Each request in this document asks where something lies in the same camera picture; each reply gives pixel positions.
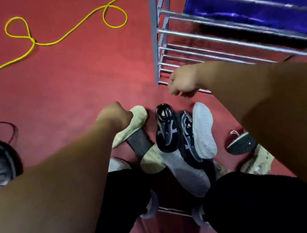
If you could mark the person's right hand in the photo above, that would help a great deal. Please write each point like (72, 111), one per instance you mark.
(184, 80)

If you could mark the person's left hand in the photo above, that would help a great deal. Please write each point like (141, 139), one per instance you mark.
(114, 118)

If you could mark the person's right fingers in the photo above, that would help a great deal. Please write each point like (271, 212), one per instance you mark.
(184, 90)

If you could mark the cream soled shoe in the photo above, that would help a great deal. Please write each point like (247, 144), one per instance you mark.
(131, 126)

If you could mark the person's right forearm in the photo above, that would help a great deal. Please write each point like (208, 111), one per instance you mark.
(285, 116)

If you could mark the person's left forearm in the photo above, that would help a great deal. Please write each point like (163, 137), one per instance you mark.
(48, 208)

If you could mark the black white patterned shoe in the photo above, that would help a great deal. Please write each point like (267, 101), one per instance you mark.
(167, 130)
(188, 138)

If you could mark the silver metal shoe rack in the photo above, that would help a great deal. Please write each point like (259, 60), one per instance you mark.
(164, 42)

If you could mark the dark grey shoe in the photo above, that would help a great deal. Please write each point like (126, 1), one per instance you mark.
(140, 143)

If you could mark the dark soled shoe white lace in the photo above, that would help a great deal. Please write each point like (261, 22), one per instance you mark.
(241, 144)

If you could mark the light grey shoe cream sole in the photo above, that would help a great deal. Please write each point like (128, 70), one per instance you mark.
(180, 172)

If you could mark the cream chunky shoe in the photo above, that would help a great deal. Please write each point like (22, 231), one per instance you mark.
(259, 161)

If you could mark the silver metal bar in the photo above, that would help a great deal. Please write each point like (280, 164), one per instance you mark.
(174, 212)

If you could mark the person's right white shoe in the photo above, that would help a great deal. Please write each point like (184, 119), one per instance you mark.
(199, 216)

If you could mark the person's left leg black trousers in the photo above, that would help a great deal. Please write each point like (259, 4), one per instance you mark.
(122, 208)

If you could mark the person's leg black trousers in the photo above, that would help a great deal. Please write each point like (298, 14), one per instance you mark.
(259, 208)
(122, 208)

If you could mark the person's right leg black trousers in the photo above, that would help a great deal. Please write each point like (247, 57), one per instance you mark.
(259, 208)

